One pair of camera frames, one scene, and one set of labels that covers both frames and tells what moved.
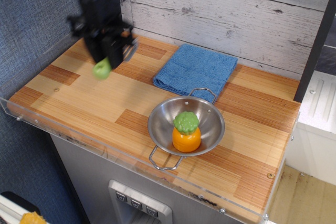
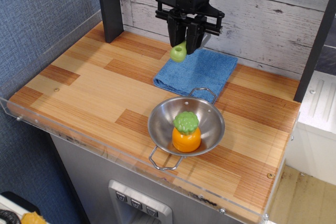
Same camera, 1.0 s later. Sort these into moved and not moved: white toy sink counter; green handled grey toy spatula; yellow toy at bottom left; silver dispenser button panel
Moved: green handled grey toy spatula
Not moved: silver dispenser button panel; yellow toy at bottom left; white toy sink counter
